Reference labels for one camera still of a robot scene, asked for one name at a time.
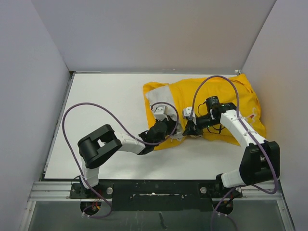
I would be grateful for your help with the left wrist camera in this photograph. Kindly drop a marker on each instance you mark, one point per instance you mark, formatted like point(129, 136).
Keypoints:
point(160, 113)

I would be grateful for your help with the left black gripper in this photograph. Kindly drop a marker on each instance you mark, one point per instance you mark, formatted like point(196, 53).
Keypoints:
point(172, 124)

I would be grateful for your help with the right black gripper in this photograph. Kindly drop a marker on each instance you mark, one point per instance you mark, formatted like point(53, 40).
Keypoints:
point(190, 129)

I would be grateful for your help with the aluminium frame rail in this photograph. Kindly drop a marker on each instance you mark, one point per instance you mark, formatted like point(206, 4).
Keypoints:
point(51, 209)

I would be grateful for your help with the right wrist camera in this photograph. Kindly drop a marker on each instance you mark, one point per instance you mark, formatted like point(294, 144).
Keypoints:
point(189, 114)

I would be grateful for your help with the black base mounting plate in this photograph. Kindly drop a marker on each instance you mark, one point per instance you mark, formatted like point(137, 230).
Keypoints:
point(159, 195)

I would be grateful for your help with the yellow printed pillowcase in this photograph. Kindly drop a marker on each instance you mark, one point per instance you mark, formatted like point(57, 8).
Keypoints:
point(202, 107)

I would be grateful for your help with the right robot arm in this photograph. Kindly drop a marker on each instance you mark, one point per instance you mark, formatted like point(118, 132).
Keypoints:
point(261, 158)

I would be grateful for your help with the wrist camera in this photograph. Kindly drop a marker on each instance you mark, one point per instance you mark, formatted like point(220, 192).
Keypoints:
point(160, 113)
point(189, 114)

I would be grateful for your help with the white pillow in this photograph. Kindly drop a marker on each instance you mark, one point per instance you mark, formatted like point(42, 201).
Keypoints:
point(162, 97)

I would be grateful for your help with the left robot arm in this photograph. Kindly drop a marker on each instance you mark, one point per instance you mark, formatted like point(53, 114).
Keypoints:
point(100, 145)

